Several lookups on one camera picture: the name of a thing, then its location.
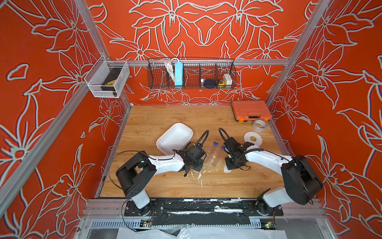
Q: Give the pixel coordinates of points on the dark round object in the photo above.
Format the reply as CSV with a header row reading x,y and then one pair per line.
x,y
209,83

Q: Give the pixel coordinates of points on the black wire basket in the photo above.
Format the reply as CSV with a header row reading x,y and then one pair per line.
x,y
195,69

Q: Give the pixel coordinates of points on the orange tool case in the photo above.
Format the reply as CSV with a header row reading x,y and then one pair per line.
x,y
251,110

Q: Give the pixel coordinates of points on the white flat tape roll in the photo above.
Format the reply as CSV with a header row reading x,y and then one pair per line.
x,y
254,138

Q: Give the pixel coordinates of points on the white wipe cloth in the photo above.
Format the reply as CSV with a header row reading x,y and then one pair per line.
x,y
226,170

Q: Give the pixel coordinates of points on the white small box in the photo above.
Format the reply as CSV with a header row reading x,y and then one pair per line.
x,y
227,80

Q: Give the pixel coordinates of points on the light blue box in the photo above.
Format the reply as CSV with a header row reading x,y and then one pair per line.
x,y
178,74

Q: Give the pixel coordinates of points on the white plastic tray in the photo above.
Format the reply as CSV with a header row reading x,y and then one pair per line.
x,y
176,137

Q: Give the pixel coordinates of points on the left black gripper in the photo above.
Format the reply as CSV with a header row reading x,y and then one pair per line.
x,y
199,169

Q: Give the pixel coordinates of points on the clear acrylic wall box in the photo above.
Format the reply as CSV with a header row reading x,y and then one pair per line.
x,y
106,79

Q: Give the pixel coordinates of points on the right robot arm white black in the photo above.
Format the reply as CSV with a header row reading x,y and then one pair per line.
x,y
301,182

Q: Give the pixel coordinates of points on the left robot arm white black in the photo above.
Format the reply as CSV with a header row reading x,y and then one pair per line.
x,y
137,172

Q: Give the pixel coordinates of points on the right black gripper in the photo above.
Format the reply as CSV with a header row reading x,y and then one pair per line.
x,y
229,166

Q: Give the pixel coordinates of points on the clear tape roll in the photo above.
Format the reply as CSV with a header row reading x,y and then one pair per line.
x,y
259,126

